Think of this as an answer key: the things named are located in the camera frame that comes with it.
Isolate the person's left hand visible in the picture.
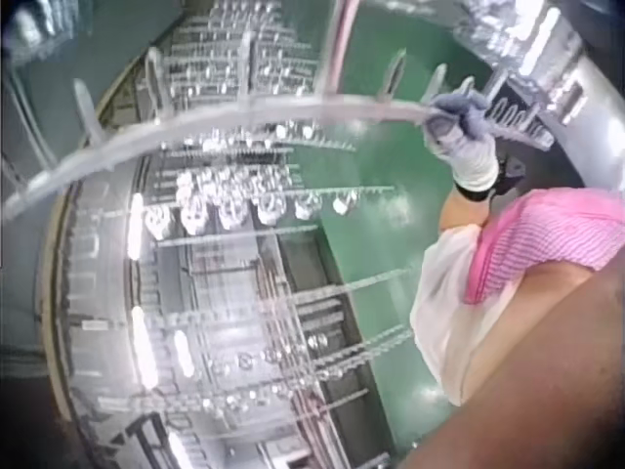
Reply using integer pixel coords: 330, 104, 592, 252
422, 90, 501, 192

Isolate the long metal bar with pegs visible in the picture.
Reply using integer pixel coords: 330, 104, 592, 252
0, 31, 478, 222

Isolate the metal comb hanger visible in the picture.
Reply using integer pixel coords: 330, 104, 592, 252
485, 90, 559, 151

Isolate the black wrist band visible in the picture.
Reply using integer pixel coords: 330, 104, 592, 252
453, 156, 527, 202

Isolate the grey metal machine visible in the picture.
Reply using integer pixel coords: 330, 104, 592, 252
452, 0, 625, 192

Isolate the row of shiny metal parts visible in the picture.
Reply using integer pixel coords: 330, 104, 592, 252
141, 122, 363, 241

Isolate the large metal plating rack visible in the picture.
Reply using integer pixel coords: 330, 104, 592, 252
38, 0, 417, 469

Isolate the pink hose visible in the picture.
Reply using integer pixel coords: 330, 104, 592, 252
315, 0, 363, 102

